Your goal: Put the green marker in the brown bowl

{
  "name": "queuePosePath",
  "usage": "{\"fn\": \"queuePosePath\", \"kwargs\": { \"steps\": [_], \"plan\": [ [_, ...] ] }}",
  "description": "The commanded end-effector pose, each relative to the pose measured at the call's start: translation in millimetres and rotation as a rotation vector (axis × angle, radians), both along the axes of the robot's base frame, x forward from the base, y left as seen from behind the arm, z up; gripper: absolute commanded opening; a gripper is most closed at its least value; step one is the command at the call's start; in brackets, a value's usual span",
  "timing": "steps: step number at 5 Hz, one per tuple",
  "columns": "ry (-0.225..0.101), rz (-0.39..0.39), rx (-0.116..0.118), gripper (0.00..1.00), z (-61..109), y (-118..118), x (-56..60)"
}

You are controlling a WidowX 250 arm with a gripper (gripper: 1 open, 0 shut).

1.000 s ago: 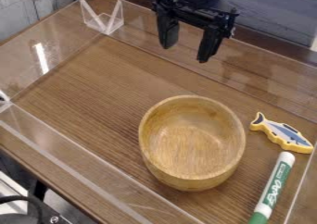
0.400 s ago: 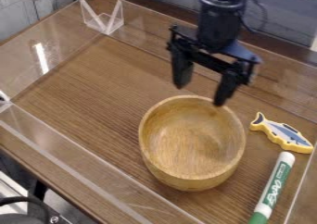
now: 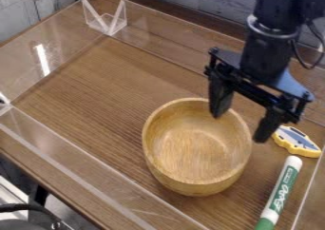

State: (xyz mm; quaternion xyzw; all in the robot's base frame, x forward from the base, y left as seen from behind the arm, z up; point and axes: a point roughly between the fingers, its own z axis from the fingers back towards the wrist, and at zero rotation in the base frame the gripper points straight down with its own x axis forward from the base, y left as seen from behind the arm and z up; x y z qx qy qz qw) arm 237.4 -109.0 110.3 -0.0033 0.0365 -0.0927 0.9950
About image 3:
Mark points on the black table leg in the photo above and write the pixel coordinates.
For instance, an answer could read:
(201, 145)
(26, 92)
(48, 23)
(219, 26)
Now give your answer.
(41, 195)

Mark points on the green Expo marker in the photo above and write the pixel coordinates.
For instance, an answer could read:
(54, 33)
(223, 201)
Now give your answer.
(279, 197)

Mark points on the yellow blue fish toy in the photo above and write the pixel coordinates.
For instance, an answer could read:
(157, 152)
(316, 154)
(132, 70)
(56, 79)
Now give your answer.
(296, 142)

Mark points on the clear acrylic corner bracket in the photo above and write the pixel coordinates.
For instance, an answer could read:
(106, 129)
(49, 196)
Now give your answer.
(108, 23)

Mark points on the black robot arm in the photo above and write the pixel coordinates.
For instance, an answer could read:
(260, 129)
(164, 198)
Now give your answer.
(290, 15)

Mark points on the clear acrylic tray wall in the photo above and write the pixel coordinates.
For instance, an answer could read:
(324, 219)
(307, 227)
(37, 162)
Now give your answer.
(78, 91)

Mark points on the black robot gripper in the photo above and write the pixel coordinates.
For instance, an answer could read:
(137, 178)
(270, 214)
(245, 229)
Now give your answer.
(257, 74)

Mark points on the brown wooden bowl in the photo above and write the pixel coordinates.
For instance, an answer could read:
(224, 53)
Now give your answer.
(196, 153)

